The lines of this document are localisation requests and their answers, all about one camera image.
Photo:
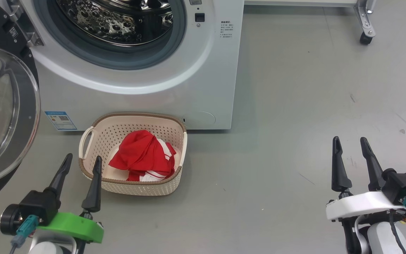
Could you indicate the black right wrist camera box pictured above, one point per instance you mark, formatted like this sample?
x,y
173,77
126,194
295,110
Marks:
x,y
402,185

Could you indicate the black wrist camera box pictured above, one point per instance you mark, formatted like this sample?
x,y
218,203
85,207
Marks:
x,y
402,185
37,208

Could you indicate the white front-load washing machine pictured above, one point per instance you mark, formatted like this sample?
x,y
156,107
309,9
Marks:
x,y
206,88

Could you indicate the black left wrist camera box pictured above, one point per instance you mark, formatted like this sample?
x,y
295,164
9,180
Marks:
x,y
37,208

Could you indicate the blue energy label sticker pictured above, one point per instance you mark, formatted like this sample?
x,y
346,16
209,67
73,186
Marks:
x,y
61,121

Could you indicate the grey warning sticker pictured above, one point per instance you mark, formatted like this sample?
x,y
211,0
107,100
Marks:
x,y
195,1

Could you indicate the metal caster leg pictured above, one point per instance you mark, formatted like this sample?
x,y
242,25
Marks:
x,y
365,21

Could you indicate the cream perforated laundry basket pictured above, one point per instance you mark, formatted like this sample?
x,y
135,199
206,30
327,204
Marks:
x,y
118,130

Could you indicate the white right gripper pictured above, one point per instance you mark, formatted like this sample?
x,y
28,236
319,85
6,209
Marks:
x,y
358,206

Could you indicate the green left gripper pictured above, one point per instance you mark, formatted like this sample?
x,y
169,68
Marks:
x,y
76,225

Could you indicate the black text notice sticker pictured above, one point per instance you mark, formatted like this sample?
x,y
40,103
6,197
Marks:
x,y
226,30

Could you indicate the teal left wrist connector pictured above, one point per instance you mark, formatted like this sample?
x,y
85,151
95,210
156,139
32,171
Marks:
x,y
26,227

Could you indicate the white partition panel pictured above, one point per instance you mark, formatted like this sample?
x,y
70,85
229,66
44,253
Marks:
x,y
294,2

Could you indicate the red and white garment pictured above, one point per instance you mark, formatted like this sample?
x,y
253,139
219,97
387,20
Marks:
x,y
139,151

